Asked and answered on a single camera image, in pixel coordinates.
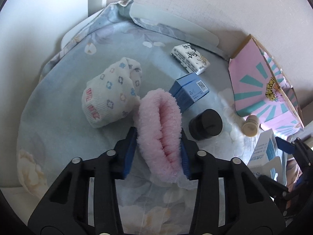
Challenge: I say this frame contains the pink fluffy sock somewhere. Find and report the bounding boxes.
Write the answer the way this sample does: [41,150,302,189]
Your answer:
[134,89,197,190]

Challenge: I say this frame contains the floral tissue pack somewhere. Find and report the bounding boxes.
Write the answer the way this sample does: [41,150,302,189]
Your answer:
[171,43,211,75]

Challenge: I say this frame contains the beige cosmetic jar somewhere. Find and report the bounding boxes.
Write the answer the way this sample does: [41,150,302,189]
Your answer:
[241,115,259,137]

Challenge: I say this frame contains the floral blue bedsheet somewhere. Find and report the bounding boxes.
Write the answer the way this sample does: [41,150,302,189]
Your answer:
[15,0,289,235]

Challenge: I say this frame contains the black cosmetic jar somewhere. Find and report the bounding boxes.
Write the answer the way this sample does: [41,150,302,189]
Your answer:
[188,109,223,141]

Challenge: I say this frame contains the small blue box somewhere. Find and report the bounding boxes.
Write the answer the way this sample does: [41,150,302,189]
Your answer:
[169,73,210,113]

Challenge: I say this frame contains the white blue carton box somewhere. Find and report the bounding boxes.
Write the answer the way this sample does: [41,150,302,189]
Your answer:
[247,129,285,185]

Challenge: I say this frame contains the white flower-patterned sock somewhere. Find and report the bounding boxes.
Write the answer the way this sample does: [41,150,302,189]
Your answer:
[82,57,142,128]

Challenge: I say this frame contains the pink teal cardboard box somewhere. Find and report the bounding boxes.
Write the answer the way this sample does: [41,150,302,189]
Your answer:
[228,35,304,138]

